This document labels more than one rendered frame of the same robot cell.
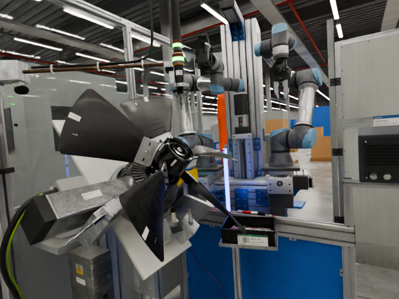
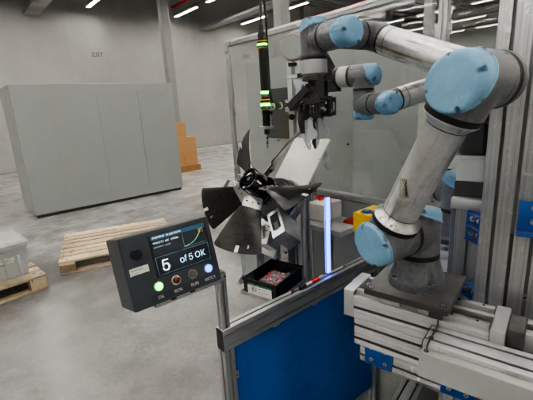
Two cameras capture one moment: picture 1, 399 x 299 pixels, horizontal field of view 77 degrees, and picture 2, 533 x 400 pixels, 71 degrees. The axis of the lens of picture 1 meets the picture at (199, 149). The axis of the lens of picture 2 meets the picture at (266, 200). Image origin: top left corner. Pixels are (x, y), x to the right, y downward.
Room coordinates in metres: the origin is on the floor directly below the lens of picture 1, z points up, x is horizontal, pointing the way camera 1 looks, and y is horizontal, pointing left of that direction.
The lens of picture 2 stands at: (1.49, -1.57, 1.56)
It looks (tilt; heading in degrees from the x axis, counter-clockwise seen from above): 14 degrees down; 108
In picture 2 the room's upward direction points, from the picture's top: 3 degrees counter-clockwise
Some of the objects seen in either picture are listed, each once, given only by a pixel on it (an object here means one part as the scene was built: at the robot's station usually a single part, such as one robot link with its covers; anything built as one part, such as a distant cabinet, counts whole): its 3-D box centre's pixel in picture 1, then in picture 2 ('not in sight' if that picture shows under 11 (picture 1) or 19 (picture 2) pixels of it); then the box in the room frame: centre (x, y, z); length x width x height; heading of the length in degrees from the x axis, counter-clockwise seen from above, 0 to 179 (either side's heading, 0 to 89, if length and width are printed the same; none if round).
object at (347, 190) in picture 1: (348, 202); (221, 299); (1.00, -0.58, 0.96); 0.03 x 0.03 x 0.20; 57
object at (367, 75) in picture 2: (215, 66); (363, 75); (1.41, -0.12, 1.64); 0.11 x 0.08 x 0.09; 157
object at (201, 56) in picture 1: (205, 59); (325, 81); (1.27, -0.06, 1.63); 0.12 x 0.08 x 0.09; 157
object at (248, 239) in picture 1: (249, 230); (274, 278); (1.06, -0.19, 0.85); 0.22 x 0.17 x 0.07; 73
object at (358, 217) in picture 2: (181, 178); (372, 221); (1.45, 0.11, 1.02); 0.16 x 0.10 x 0.11; 57
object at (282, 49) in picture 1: (279, 52); (314, 68); (1.29, -0.43, 1.65); 0.08 x 0.08 x 0.05
